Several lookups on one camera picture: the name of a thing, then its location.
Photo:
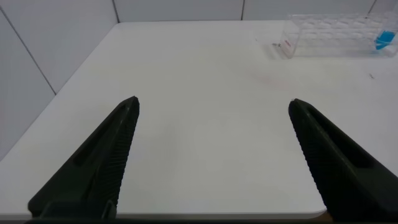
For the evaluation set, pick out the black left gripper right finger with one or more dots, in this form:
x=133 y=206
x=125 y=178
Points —
x=351 y=183

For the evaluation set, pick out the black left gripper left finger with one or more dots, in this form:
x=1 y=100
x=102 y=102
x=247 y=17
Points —
x=90 y=177

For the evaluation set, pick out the clear acrylic test tube rack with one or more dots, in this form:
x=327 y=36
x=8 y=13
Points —
x=326 y=37

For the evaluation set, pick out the test tube with blue pigment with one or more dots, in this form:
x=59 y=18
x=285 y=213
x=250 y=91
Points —
x=384 y=39

